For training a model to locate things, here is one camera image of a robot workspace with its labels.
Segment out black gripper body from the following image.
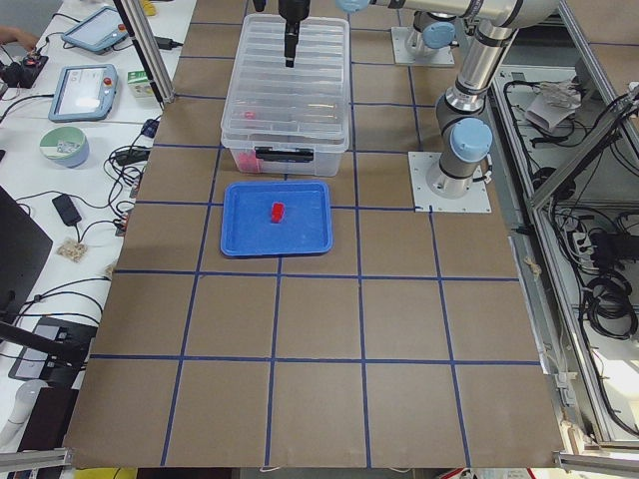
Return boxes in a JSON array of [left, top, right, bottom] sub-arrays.
[[278, 0, 310, 21]]

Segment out clear plastic box lid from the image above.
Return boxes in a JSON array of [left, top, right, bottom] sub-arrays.
[[220, 13, 350, 142]]

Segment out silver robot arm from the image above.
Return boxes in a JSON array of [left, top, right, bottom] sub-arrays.
[[404, 11, 456, 67], [336, 1, 558, 200]]

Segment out clear plastic storage box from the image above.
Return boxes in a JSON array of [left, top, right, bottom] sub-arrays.
[[220, 13, 350, 179]]

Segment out green white small carton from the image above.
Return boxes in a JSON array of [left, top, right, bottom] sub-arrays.
[[127, 70, 155, 98]]

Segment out far blue teach pendant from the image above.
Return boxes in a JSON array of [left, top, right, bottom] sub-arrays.
[[61, 6, 128, 54]]

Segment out blue teach pendant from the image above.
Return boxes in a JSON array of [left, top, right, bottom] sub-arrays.
[[48, 64, 118, 123], [61, 6, 128, 54]]

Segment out blue plastic tray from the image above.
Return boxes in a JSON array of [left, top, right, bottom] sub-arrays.
[[220, 180, 333, 257]]

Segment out near blue teach pendant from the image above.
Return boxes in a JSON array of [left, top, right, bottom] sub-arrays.
[[48, 64, 118, 123]]

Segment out green round bowl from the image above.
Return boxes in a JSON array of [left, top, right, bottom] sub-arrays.
[[39, 127, 90, 168]]

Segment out white paper bundle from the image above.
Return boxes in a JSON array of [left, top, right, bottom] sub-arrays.
[[524, 80, 582, 133]]

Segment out black power adapter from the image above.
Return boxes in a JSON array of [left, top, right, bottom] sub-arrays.
[[52, 194, 82, 227]]

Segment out small snack bag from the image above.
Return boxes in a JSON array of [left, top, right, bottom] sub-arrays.
[[56, 239, 88, 263]]

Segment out black monitor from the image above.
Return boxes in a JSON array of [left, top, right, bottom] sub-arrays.
[[0, 189, 53, 323]]

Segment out white cylindrical device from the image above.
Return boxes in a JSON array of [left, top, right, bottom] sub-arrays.
[[1, 379, 49, 449]]

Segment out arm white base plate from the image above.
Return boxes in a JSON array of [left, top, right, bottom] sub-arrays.
[[390, 22, 455, 68], [408, 152, 492, 214]]

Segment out black box latch handle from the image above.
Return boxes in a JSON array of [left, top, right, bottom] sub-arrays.
[[255, 147, 315, 163]]

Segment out aluminium frame post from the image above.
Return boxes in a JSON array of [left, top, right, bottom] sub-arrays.
[[114, 0, 175, 105]]

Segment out black coiled cables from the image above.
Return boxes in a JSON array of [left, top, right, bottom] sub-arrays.
[[578, 271, 639, 341]]

